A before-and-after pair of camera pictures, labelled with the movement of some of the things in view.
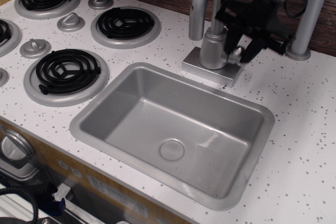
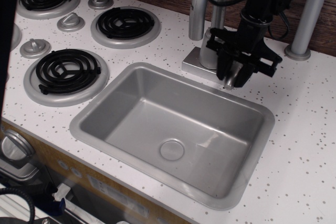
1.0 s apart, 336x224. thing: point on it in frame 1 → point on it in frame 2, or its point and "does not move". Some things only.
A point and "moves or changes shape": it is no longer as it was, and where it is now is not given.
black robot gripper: [260, 19] → [249, 40]
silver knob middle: [71, 22] does not move
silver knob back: [100, 1] does not move
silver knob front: [35, 49] does not move
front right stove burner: [66, 77] does not move
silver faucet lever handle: [233, 56] moves or changes shape
